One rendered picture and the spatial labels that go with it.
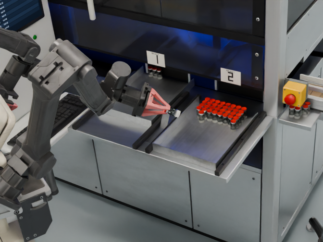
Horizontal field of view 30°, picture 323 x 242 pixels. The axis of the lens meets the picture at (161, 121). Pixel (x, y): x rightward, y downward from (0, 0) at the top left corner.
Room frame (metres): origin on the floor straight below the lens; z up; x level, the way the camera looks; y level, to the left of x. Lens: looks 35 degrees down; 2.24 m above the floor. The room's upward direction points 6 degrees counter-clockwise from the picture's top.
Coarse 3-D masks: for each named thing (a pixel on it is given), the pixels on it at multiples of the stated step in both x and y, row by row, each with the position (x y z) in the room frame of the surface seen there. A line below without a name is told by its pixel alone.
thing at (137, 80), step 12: (132, 84) 2.22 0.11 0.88; (156, 84) 2.20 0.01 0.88; (168, 84) 2.19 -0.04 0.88; (180, 84) 2.18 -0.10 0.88; (192, 84) 2.15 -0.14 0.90; (168, 96) 2.09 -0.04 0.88; (180, 96) 2.06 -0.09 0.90; (120, 108) 2.04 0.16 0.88; (132, 108) 2.03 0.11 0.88; (132, 120) 1.93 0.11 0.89; (144, 120) 1.90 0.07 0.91; (156, 120) 1.91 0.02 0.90
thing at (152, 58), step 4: (148, 52) 2.19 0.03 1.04; (152, 52) 2.18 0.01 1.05; (148, 56) 2.19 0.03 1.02; (152, 56) 2.18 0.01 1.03; (156, 56) 2.17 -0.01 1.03; (160, 56) 2.15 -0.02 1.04; (148, 60) 2.19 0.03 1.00; (152, 60) 2.18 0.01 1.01; (156, 60) 2.17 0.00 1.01; (160, 60) 2.16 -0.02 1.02; (164, 60) 2.14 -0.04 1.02; (156, 64) 2.17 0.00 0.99; (160, 64) 2.16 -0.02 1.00; (164, 64) 2.15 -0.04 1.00
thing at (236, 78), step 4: (224, 72) 1.99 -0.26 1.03; (232, 72) 1.97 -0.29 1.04; (236, 72) 1.96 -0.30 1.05; (240, 72) 1.95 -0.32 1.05; (224, 76) 1.99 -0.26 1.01; (236, 76) 1.96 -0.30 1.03; (240, 76) 1.95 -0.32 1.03; (224, 80) 1.99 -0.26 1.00; (236, 80) 1.96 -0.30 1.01; (240, 80) 1.95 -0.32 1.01; (236, 84) 1.96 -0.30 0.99; (240, 84) 1.95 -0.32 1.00
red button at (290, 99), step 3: (288, 96) 1.81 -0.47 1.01; (291, 96) 1.81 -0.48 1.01; (285, 99) 1.81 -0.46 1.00; (288, 99) 1.80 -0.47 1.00; (291, 99) 1.80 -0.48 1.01; (294, 99) 1.80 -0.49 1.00; (285, 102) 1.81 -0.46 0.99; (288, 102) 1.80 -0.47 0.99; (291, 102) 1.80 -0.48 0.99; (294, 102) 1.80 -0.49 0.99
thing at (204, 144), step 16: (192, 112) 1.96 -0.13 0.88; (176, 128) 1.86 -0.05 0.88; (192, 128) 1.85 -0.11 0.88; (208, 128) 1.84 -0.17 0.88; (224, 128) 1.83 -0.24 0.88; (240, 128) 1.82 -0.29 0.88; (160, 144) 1.77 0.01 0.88; (176, 144) 1.76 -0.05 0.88; (192, 144) 1.75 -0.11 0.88; (208, 144) 1.74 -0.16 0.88; (224, 144) 1.74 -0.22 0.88; (192, 160) 1.64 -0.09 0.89; (208, 160) 1.61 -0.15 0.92
